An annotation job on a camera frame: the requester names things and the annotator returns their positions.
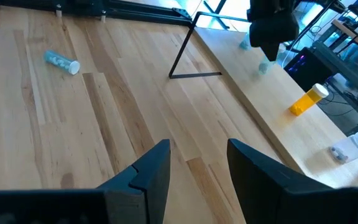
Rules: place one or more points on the orange medicine bottle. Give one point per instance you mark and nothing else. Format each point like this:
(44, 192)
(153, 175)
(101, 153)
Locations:
(306, 101)

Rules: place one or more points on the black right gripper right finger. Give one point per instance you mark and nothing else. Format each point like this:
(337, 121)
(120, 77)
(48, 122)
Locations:
(266, 193)

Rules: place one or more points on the clear bottle grey pills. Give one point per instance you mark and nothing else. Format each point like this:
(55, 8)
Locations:
(353, 144)

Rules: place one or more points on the cluttered wooden desk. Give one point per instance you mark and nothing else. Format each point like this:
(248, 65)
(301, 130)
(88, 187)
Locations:
(356, 34)

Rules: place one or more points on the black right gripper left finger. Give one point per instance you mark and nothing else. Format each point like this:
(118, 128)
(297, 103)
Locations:
(145, 193)

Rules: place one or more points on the wooden shelf with black legs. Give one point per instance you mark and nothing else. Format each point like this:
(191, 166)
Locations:
(275, 102)

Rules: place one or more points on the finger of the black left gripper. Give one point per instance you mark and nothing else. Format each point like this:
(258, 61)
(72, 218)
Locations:
(271, 52)

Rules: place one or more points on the black computer case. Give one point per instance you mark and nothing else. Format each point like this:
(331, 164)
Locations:
(306, 67)

